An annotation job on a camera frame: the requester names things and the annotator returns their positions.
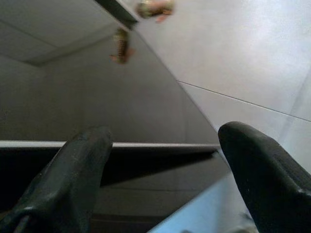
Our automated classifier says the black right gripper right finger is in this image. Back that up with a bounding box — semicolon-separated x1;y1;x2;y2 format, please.
217;121;311;233

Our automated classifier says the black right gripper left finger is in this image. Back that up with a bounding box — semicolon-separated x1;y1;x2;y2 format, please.
0;125;114;233

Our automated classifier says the small gold-brown floor object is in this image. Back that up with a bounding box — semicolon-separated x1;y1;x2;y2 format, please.
136;0;175;24

